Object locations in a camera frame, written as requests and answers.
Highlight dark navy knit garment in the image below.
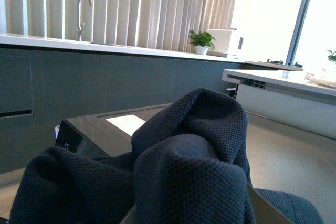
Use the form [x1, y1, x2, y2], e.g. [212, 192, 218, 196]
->
[9, 88, 322, 223]

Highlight grey front-load washing machine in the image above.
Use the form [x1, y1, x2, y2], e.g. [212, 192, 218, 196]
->
[55, 104, 169, 157]

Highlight white paper label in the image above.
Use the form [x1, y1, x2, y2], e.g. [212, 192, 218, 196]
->
[106, 114, 146, 136]

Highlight green potted plant white pot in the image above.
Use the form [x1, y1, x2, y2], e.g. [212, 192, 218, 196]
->
[189, 30, 216, 55]

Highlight white countertop appliance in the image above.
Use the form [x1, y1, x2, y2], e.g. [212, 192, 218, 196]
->
[207, 28, 244, 57]

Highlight beige vertical blinds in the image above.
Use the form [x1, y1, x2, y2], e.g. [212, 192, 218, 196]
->
[1, 0, 236, 52]

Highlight chrome gooseneck faucet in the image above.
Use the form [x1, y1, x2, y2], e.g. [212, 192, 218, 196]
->
[77, 0, 93, 41]

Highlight black gas hob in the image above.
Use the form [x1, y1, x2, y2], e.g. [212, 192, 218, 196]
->
[261, 59, 303, 68]

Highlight dark teal kitchen cabinets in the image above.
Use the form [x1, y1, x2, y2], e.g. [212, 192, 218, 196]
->
[1, 45, 241, 173]

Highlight white island counter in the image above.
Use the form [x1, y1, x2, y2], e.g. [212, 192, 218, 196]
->
[222, 69, 335, 138]

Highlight white kitchen countertop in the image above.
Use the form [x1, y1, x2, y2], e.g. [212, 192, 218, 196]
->
[1, 33, 245, 63]

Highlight green plant at right edge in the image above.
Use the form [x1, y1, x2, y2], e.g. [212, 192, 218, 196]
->
[327, 50, 336, 63]

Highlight window frame post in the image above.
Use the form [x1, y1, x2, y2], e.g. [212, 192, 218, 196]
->
[286, 0, 310, 66]

